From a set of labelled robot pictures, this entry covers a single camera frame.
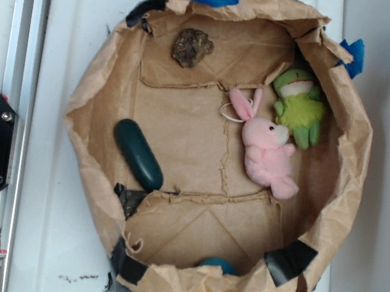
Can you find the brown rough rock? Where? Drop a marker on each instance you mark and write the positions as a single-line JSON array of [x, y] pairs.
[[191, 46]]

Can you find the dark green oblong capsule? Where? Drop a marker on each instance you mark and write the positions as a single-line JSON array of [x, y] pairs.
[[138, 154]]

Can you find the pink plush bunny toy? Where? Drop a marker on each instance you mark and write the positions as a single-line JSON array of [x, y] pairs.
[[267, 149]]

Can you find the green plush frog toy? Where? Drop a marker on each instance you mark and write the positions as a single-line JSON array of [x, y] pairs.
[[299, 106]]

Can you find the blue ball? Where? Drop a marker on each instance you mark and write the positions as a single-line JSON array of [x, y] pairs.
[[226, 266]]

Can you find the brown paper bag container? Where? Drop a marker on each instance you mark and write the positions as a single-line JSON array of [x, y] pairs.
[[208, 206]]

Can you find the white plastic tray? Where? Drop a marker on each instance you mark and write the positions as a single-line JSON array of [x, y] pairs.
[[56, 248]]

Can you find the aluminium extrusion rail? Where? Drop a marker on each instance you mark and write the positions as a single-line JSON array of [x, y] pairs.
[[26, 41]]

